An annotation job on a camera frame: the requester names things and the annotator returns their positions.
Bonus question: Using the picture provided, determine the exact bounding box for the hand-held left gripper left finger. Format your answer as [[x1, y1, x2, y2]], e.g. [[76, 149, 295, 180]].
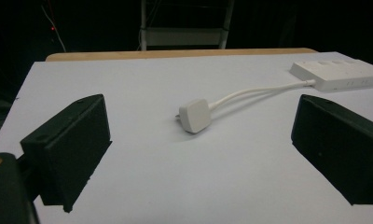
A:
[[20, 93, 113, 214]]

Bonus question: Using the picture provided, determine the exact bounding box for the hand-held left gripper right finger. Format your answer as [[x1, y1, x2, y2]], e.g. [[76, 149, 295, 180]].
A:
[[290, 93, 373, 206]]

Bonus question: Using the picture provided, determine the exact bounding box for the white power strip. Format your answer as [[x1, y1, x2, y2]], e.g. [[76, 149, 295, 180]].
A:
[[288, 58, 373, 93]]

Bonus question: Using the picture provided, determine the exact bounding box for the white power cable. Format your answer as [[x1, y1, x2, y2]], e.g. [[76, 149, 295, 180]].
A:
[[208, 78, 317, 112]]

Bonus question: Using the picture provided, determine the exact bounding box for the white power plug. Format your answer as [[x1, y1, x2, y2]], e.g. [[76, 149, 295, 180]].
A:
[[174, 98, 213, 134]]

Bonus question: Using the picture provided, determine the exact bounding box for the metal stand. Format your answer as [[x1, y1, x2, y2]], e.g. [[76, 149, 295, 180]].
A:
[[139, 0, 236, 51]]

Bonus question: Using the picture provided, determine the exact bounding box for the thin white cable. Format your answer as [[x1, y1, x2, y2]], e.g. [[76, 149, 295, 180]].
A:
[[40, 3, 67, 53]]

